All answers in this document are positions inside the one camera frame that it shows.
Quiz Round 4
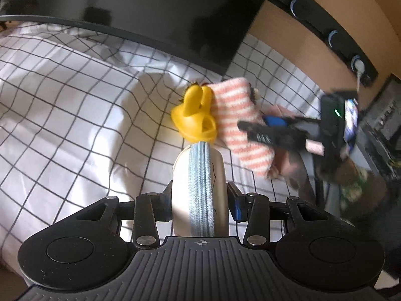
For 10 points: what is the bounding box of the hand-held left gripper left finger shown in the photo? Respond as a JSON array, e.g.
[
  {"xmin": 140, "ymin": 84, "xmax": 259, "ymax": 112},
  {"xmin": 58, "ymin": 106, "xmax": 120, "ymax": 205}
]
[{"xmin": 75, "ymin": 188, "xmax": 173, "ymax": 251}]

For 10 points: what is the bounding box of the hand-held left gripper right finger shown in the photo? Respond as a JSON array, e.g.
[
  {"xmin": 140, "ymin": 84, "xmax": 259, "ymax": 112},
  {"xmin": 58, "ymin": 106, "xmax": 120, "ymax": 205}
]
[{"xmin": 226, "ymin": 181, "xmax": 333, "ymax": 248}]

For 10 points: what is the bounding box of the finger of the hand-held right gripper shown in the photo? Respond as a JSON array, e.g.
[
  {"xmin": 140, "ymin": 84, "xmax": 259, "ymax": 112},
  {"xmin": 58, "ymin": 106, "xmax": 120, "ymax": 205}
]
[
  {"xmin": 262, "ymin": 115, "xmax": 322, "ymax": 130},
  {"xmin": 237, "ymin": 120, "xmax": 309, "ymax": 153}
]

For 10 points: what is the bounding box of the yellow eared plush zip pouch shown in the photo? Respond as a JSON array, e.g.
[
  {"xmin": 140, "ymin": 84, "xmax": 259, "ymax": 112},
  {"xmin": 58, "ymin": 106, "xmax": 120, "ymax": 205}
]
[{"xmin": 171, "ymin": 83, "xmax": 231, "ymax": 237}]

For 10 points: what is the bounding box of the pink white striped fluffy sock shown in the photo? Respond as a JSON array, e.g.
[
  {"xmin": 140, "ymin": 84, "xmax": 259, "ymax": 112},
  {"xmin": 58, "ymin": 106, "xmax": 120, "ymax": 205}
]
[{"xmin": 211, "ymin": 77, "xmax": 277, "ymax": 180}]

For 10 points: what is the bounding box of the knitted doll with green dress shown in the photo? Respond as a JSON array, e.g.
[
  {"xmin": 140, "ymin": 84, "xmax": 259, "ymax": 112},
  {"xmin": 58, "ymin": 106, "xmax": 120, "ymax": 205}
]
[{"xmin": 316, "ymin": 155, "xmax": 376, "ymax": 204}]

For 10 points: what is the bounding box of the white glass-sided computer case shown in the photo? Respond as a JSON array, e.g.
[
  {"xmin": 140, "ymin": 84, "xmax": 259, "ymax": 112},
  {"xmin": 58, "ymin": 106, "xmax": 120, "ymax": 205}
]
[{"xmin": 357, "ymin": 75, "xmax": 401, "ymax": 179}]

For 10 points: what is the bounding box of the black power strip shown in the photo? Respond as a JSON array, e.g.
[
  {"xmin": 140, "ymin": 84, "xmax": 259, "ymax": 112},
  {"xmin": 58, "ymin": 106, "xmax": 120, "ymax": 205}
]
[{"xmin": 269, "ymin": 0, "xmax": 379, "ymax": 87}]

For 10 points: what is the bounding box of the white grid bedsheet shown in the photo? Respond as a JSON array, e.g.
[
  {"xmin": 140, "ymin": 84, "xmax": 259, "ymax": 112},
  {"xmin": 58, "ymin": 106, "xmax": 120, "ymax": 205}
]
[{"xmin": 0, "ymin": 22, "xmax": 326, "ymax": 289}]

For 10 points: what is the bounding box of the black monitor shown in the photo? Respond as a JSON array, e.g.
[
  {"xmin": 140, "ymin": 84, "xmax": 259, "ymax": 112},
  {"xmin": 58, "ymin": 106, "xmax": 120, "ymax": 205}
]
[{"xmin": 0, "ymin": 0, "xmax": 279, "ymax": 76}]

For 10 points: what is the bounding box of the white cable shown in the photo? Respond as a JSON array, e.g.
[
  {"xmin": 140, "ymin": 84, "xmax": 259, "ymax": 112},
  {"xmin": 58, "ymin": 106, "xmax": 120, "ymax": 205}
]
[{"xmin": 354, "ymin": 61, "xmax": 367, "ymax": 93}]

